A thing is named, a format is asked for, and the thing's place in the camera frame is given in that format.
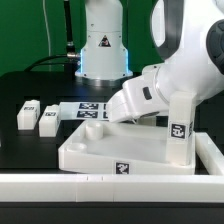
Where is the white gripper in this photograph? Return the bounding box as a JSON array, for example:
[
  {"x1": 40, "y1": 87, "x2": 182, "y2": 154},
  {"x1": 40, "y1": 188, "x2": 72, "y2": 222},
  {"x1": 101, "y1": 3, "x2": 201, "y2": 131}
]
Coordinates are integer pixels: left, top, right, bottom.
[{"x1": 106, "y1": 64, "x2": 169, "y2": 122}]

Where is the white desk top tray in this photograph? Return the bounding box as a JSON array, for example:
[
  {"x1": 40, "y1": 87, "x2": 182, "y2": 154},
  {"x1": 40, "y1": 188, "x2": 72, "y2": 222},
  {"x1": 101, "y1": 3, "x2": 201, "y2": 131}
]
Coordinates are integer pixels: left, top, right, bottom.
[{"x1": 58, "y1": 120, "x2": 195, "y2": 175}]

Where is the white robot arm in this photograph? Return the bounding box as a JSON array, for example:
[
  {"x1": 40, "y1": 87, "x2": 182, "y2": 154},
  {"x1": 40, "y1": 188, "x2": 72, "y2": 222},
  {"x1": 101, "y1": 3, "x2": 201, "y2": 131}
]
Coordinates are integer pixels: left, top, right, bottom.
[{"x1": 75, "y1": 0, "x2": 224, "y2": 122}]

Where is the white fiducial marker plate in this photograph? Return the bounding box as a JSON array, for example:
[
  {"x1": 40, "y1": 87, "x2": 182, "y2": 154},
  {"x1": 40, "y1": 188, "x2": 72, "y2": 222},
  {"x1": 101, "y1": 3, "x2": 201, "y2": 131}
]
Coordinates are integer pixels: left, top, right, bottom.
[{"x1": 60, "y1": 102, "x2": 108, "y2": 120}]

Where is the white L-shaped obstacle fence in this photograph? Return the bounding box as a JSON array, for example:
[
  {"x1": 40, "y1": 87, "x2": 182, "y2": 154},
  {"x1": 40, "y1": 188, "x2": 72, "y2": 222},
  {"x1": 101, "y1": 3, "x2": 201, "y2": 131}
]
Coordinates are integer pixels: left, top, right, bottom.
[{"x1": 0, "y1": 133, "x2": 224, "y2": 203}]

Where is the black vertical cable with connector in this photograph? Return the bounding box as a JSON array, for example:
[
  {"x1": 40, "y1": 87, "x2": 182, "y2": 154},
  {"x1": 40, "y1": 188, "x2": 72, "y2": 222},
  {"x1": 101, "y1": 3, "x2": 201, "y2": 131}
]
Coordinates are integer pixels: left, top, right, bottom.
[{"x1": 63, "y1": 0, "x2": 81, "y2": 62}]

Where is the black cable on table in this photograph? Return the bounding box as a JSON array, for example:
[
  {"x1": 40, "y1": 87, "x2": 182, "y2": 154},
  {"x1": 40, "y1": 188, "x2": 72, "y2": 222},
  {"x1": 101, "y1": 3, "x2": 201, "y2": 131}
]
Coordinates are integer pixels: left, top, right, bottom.
[{"x1": 23, "y1": 54, "x2": 81, "y2": 72}]

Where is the thin white hanging cable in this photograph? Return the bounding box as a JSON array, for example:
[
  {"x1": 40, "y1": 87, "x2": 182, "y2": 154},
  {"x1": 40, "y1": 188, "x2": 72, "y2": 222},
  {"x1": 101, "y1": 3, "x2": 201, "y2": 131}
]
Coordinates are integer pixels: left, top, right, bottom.
[{"x1": 41, "y1": 0, "x2": 53, "y2": 72}]

